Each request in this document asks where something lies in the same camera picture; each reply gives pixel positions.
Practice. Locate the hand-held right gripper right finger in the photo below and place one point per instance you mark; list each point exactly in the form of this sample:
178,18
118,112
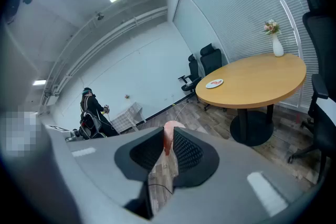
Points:
195,158

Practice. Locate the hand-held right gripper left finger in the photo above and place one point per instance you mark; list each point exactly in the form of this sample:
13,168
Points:
139,157

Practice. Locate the white vase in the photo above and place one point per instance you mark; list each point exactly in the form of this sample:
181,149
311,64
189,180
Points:
278,47

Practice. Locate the white ceiling pipes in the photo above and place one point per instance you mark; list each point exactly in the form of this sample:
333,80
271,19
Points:
105,39

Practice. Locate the black office chair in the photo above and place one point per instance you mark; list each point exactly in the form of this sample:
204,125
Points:
317,60
211,60
193,70

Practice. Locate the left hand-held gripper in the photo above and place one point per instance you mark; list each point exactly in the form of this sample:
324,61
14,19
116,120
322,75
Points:
74,134

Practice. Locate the orange food piece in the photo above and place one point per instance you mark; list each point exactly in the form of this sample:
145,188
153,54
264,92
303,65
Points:
169,136

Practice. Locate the round wooden table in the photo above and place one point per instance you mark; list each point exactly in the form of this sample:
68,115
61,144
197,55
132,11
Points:
252,81

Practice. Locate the pink flower bouquet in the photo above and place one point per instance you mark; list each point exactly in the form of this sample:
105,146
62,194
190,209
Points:
271,26

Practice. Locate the white plate with food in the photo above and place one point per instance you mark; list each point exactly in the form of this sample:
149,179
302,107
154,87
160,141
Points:
208,85

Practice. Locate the white wall junction box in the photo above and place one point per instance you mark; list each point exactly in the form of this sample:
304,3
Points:
52,100

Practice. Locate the ceiling security camera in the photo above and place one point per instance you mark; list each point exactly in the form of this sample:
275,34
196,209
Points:
100,17

